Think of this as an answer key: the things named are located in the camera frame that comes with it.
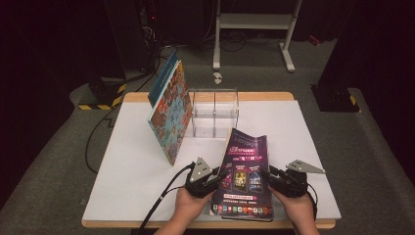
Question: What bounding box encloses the purple magazine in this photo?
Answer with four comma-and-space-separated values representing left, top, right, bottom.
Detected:
209, 127, 275, 222

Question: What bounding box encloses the white board table cover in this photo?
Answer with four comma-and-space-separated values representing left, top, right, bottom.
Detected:
81, 99, 342, 221

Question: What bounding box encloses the white metal stand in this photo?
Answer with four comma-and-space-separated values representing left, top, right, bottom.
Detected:
212, 0, 302, 73

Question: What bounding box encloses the small red object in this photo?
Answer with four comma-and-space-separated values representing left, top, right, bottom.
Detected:
307, 33, 322, 47

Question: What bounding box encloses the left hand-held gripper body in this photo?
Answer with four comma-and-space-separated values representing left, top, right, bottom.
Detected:
184, 157, 224, 200

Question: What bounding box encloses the black floor cable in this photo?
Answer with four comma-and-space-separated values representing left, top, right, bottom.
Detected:
84, 45, 180, 174

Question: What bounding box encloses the person's right hand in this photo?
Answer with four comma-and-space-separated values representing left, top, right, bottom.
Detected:
269, 188, 316, 228

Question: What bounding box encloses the clear acrylic book holder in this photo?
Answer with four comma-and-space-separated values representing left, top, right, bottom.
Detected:
188, 87, 240, 139

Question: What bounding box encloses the black stand base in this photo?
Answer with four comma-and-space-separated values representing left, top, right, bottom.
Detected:
311, 84, 361, 114

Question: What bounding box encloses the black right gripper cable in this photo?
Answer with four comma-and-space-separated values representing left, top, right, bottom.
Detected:
306, 182, 319, 221

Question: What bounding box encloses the animal picture book green back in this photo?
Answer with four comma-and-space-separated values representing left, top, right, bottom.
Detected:
147, 59, 194, 166

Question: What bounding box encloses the person's left hand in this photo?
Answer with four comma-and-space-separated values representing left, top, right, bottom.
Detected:
173, 187, 215, 226

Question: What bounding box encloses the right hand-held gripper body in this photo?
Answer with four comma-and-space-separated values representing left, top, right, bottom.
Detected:
270, 159, 327, 199

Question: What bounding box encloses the dark equipment rack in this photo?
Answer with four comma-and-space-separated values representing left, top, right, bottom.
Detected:
104, 0, 164, 74

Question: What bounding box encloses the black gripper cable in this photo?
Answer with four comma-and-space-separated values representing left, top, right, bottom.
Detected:
306, 182, 319, 221
135, 162, 197, 235

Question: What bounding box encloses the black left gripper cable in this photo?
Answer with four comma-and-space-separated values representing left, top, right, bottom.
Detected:
135, 162, 197, 235

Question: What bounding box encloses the wooden table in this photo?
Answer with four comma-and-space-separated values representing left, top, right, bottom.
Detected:
81, 91, 342, 229

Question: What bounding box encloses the yellow-black striped stand base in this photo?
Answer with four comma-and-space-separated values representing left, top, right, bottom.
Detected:
77, 77, 127, 112

